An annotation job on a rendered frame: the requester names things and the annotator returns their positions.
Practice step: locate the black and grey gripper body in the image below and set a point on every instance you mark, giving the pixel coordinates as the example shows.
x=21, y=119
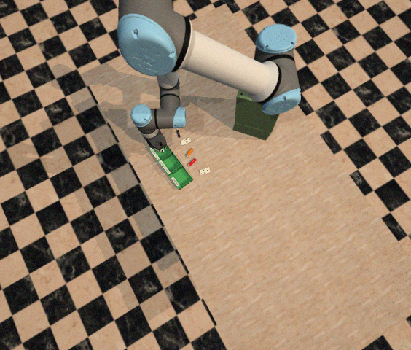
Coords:
x=155, y=140

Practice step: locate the green three-compartment bin rack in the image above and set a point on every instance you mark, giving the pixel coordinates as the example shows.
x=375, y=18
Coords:
x=172, y=167

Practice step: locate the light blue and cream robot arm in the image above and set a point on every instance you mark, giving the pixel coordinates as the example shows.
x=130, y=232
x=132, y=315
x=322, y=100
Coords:
x=150, y=35

